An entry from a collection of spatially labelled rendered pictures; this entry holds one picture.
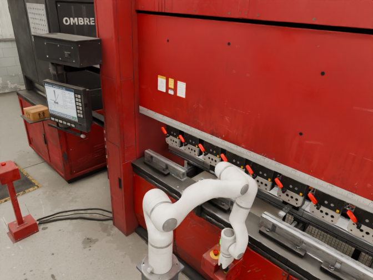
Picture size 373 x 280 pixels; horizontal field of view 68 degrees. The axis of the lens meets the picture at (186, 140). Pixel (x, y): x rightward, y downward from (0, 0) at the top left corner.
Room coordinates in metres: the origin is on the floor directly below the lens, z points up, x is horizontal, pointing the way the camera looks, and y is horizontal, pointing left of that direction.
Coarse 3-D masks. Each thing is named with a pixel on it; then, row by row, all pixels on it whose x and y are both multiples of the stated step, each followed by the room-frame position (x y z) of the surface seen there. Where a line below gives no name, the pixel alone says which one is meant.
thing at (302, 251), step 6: (264, 228) 1.41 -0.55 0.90; (264, 234) 1.37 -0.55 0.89; (270, 234) 1.35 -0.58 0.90; (276, 234) 1.36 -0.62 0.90; (276, 240) 1.31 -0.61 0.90; (282, 240) 1.31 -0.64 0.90; (288, 240) 1.31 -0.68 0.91; (282, 246) 1.29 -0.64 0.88; (288, 246) 1.27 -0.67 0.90; (294, 246) 1.27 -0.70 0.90; (294, 252) 1.23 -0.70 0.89; (300, 252) 1.22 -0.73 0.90
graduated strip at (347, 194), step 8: (152, 112) 2.18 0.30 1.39; (168, 120) 2.05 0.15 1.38; (192, 128) 1.88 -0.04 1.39; (208, 136) 1.78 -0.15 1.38; (224, 144) 1.68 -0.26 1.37; (232, 144) 1.64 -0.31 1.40; (248, 152) 1.56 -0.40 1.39; (264, 160) 1.48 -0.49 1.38; (280, 168) 1.41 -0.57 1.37; (288, 168) 1.38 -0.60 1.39; (304, 176) 1.32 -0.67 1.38; (320, 184) 1.26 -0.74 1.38; (328, 184) 1.23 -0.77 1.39; (344, 192) 1.18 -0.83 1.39; (360, 200) 1.13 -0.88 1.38; (368, 200) 1.11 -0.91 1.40
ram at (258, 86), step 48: (144, 48) 2.24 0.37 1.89; (192, 48) 1.91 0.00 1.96; (240, 48) 1.66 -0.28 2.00; (288, 48) 1.48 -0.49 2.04; (336, 48) 1.33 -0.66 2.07; (144, 96) 2.25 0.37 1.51; (192, 96) 1.89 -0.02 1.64; (240, 96) 1.64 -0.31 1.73; (288, 96) 1.44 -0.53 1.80; (336, 96) 1.29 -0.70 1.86; (240, 144) 1.60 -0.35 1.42; (288, 144) 1.40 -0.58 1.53; (336, 144) 1.25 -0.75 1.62; (336, 192) 1.20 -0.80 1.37
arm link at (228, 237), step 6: (228, 228) 1.22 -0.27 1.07; (222, 234) 1.17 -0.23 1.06; (228, 234) 1.17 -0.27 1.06; (234, 234) 1.17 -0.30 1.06; (222, 240) 1.17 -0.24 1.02; (228, 240) 1.15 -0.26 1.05; (234, 240) 1.16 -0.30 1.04; (222, 246) 1.17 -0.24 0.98; (228, 246) 1.14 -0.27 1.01; (228, 252) 1.15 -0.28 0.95
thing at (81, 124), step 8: (48, 80) 2.24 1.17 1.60; (72, 88) 2.07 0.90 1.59; (80, 88) 2.05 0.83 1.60; (80, 96) 2.03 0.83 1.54; (88, 96) 2.11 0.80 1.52; (80, 104) 2.03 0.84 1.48; (88, 104) 2.11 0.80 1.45; (80, 112) 2.04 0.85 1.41; (88, 112) 2.06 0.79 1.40; (56, 120) 2.19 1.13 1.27; (64, 120) 2.14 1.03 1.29; (72, 120) 2.09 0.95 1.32; (80, 120) 2.05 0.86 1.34; (88, 120) 2.05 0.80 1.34; (80, 128) 2.05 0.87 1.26; (88, 128) 2.05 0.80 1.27
